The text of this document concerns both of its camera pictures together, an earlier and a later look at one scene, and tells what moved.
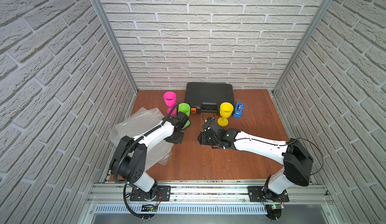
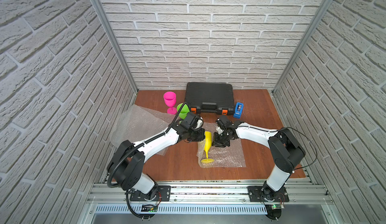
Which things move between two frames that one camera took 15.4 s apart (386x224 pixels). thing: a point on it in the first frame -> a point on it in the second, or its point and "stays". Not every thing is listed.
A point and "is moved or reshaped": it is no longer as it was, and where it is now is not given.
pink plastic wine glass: (170, 99) stays
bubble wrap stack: (135, 124) is moved or reshaped
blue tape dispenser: (238, 109) stays
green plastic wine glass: (185, 108) stays
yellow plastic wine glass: (226, 109) -> (207, 143)
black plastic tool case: (205, 97) stays
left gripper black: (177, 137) -> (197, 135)
